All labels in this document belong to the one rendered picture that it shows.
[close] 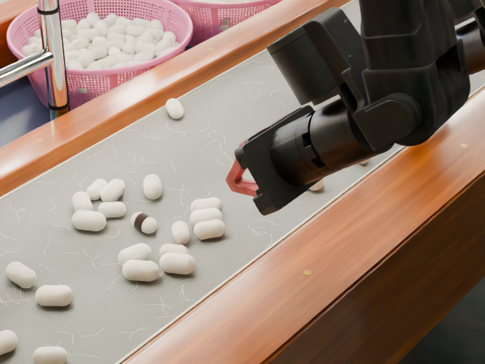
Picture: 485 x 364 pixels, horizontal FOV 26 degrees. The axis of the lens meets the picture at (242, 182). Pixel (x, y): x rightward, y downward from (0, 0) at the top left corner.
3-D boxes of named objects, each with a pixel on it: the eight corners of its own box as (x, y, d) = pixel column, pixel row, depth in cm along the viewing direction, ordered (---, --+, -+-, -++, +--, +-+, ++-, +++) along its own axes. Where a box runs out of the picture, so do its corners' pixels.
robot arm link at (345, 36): (424, 131, 80) (468, 89, 86) (346, 0, 78) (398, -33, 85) (313, 180, 88) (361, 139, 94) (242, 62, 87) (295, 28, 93)
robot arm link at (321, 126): (380, 161, 85) (416, 131, 89) (336, 88, 84) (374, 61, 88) (325, 183, 90) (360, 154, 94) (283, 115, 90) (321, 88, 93)
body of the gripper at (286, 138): (228, 153, 93) (279, 128, 88) (297, 109, 100) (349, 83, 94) (264, 216, 94) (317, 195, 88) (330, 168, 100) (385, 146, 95)
